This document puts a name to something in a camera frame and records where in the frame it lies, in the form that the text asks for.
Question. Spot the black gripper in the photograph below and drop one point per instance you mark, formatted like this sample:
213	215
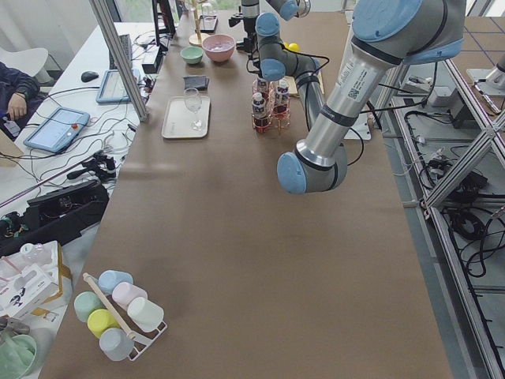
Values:
248	23

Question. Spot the copper wire bottle basket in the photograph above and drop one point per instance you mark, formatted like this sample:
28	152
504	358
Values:
279	122

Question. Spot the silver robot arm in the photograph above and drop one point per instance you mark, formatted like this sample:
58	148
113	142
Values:
249	10

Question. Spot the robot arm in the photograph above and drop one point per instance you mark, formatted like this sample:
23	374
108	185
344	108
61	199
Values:
385	35

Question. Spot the tea bottle white cap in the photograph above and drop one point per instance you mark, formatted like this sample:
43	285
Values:
259	112

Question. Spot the pink bowl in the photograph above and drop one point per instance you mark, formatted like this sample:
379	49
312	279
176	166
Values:
219	47

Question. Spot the yellow lemon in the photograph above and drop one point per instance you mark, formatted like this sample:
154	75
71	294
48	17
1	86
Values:
293	47

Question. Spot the black metal glass rack tray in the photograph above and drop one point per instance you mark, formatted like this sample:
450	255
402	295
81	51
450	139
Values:
208	23

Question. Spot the mint green bowl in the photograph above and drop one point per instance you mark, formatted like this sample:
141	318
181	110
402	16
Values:
192	55

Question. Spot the bamboo cutting board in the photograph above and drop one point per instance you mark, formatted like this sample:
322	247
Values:
294	85

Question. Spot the grey folded cloth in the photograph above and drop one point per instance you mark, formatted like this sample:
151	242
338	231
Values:
196	81

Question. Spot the clear wine glass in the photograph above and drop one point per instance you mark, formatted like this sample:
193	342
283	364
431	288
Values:
193	103

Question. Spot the white rabbit tray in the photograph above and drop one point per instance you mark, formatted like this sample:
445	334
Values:
178	120

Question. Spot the blue teach pendant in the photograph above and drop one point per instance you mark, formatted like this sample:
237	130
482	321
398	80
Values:
112	89
57	132

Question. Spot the black computer mouse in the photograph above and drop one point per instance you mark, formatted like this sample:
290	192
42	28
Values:
88	76

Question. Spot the seated person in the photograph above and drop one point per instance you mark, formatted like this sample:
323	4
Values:
20	95

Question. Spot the black open case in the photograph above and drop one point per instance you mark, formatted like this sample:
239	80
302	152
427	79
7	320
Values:
60	216

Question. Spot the blue plastic cup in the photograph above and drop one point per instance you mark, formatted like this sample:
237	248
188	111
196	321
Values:
110	278

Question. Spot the pink plastic cup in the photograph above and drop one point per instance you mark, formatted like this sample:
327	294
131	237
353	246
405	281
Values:
125	292

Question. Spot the white plastic cup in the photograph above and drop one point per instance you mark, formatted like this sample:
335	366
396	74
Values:
145	314

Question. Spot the green plastic cup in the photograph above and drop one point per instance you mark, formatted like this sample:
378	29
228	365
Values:
85	303

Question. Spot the yellow plastic cup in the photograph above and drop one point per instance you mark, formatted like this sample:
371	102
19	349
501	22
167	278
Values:
99	321

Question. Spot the white cardboard box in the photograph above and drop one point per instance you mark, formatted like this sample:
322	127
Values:
35	281

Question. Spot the grey plastic cup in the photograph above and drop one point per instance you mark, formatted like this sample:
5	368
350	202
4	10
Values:
115	344

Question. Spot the aluminium frame post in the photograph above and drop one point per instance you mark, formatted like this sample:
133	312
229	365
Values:
106	24

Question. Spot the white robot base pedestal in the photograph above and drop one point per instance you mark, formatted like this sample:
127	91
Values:
360	129

